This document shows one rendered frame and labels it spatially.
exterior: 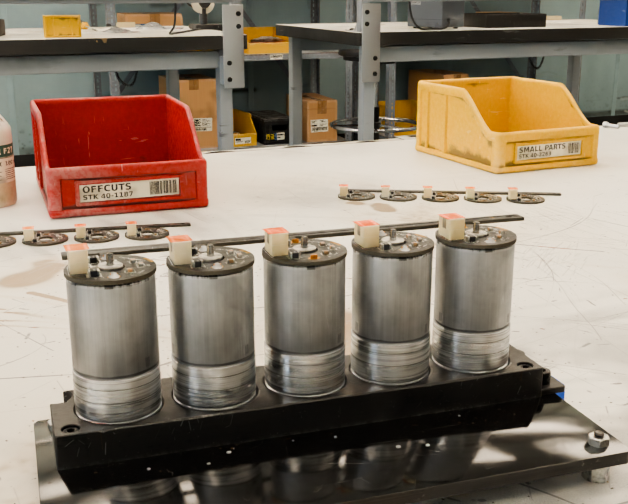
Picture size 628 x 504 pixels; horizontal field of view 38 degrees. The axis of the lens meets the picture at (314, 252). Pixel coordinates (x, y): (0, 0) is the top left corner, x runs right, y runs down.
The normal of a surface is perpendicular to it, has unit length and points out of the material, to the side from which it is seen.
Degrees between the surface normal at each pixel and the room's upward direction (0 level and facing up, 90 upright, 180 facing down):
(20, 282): 0
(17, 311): 0
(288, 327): 90
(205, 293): 90
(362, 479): 0
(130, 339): 90
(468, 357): 90
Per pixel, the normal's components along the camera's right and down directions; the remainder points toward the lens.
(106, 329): 0.10, 0.28
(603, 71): 0.40, 0.25
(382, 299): -0.33, 0.26
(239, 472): 0.00, -0.96
